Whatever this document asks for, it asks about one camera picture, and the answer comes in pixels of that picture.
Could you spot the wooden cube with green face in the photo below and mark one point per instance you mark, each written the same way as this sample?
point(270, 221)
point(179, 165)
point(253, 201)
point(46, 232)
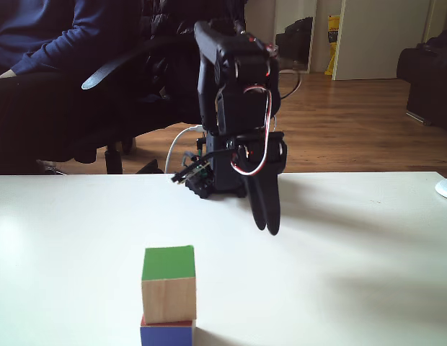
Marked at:
point(169, 292)

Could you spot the red and blue cube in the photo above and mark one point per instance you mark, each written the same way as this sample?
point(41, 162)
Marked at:
point(166, 335)

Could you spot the person's hand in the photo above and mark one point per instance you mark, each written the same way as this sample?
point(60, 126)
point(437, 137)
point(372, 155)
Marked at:
point(6, 74)

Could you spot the yellow bag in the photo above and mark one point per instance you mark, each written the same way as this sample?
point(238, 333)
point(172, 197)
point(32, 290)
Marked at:
point(332, 43)

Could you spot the white door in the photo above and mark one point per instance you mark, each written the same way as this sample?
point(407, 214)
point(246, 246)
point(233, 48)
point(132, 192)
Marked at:
point(382, 39)

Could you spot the black sofa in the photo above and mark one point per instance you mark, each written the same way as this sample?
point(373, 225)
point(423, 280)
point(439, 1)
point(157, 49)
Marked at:
point(429, 86)

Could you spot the black shiny jacket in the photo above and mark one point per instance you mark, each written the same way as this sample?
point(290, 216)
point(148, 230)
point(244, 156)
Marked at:
point(166, 18)

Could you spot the white computer mouse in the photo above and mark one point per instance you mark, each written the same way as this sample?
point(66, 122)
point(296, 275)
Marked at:
point(446, 189)

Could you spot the black office chair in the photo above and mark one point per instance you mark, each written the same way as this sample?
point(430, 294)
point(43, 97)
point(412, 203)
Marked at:
point(111, 68)

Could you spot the person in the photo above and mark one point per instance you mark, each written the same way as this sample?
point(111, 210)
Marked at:
point(47, 108)

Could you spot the small webcam on bracket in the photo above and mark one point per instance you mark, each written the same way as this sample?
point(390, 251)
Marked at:
point(193, 172)

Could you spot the tall wall mirror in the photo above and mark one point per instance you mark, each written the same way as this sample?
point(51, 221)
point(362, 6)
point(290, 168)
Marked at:
point(297, 36)

